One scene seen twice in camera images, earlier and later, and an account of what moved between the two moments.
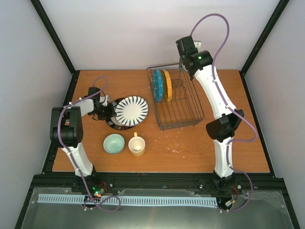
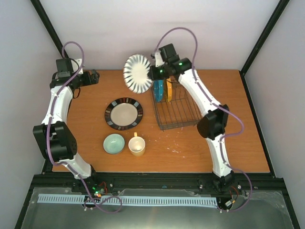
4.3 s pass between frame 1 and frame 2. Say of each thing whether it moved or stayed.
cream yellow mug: stayed
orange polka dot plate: stayed
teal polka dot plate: stayed
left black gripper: moved
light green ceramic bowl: stayed
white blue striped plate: moved
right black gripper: moved
